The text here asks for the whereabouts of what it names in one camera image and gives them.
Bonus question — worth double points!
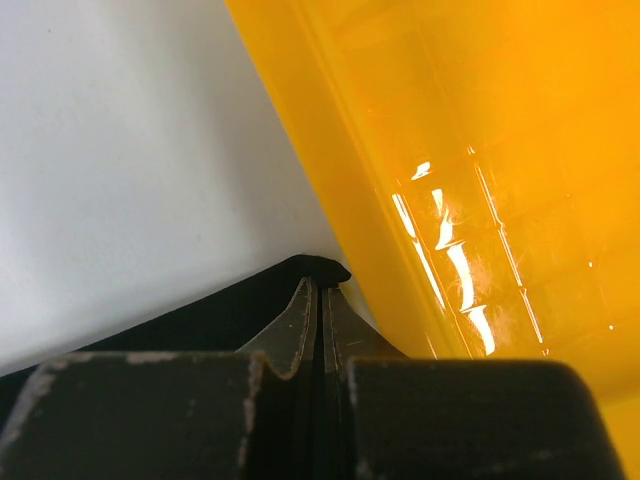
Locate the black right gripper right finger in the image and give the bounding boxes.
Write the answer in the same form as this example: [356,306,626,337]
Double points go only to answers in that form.
[315,289,624,479]

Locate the black t-shirt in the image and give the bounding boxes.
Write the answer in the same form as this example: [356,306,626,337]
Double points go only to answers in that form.
[0,253,352,416]

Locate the yellow plastic tray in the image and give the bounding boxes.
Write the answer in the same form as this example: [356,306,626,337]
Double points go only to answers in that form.
[228,1,639,479]

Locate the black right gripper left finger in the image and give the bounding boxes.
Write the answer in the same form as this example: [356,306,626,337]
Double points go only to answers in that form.
[1,279,316,479]

